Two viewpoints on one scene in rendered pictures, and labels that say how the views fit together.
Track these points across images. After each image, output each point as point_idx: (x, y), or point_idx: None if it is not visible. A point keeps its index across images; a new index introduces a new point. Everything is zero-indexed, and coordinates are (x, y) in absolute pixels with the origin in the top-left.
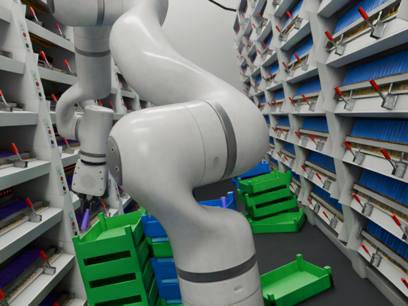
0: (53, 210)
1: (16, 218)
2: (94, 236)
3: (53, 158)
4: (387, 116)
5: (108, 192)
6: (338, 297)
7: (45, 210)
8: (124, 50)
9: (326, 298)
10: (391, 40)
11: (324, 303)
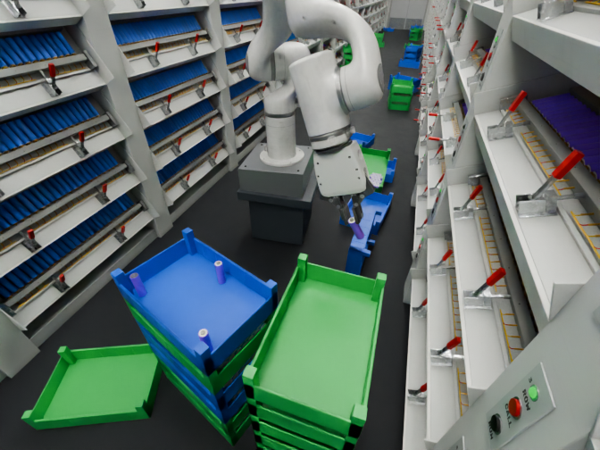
0: (486, 383)
1: (506, 283)
2: (368, 364)
3: (563, 344)
4: (29, 111)
5: (320, 193)
6: (96, 337)
7: None
8: None
9: (105, 342)
10: (36, 23)
11: (116, 337)
